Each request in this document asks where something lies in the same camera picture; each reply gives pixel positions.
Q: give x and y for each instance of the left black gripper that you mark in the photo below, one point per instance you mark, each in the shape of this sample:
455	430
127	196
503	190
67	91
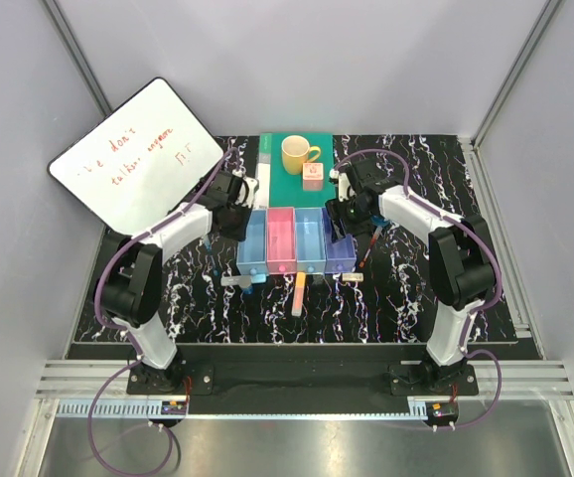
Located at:
240	234

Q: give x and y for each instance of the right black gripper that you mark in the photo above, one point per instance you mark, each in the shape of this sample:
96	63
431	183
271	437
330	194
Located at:
337	210

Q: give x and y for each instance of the sky blue bin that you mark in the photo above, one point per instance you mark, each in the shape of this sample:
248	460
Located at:
310	240

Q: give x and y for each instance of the light blue bin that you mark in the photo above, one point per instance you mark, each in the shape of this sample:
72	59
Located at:
251	253

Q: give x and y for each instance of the pink bin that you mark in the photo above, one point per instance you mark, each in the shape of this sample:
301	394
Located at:
280	237

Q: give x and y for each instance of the green book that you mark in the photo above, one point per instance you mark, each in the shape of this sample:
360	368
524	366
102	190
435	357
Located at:
277	188

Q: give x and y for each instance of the pink cube box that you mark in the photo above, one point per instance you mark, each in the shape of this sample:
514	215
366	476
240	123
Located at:
313	176

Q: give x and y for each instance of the yellow mug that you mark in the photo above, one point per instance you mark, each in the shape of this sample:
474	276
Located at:
296	151

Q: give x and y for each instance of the purple bin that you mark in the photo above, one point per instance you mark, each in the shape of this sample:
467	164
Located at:
341	254

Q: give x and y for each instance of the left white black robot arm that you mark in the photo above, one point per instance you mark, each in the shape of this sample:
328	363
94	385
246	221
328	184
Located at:
127	286

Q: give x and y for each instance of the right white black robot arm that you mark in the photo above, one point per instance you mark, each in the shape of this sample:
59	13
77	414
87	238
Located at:
464	273

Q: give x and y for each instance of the blue pen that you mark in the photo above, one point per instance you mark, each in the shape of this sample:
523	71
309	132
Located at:
210	252

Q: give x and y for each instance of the red pen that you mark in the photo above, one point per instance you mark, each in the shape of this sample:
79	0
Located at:
375	236

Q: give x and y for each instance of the small white eraser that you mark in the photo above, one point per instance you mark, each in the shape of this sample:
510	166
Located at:
352	277

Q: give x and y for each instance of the grey marker with blue cap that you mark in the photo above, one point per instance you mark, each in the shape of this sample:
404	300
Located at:
243	281

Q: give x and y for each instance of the orange pink highlighter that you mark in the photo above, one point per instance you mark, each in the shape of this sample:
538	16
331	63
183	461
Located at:
299	291

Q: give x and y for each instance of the black marble pattern mat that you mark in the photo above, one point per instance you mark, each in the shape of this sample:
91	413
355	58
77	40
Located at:
394	303

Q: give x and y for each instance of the white dry-erase board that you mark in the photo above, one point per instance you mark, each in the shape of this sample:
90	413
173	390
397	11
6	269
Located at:
137	164

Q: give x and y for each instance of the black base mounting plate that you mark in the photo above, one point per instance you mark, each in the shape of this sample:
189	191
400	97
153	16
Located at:
400	369

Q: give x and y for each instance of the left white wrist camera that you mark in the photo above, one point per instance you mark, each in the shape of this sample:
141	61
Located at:
248	188

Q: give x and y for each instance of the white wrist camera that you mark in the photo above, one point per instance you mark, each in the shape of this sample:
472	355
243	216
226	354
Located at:
248	188
340	180

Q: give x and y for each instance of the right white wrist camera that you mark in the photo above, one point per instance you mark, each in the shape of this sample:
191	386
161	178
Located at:
340	180

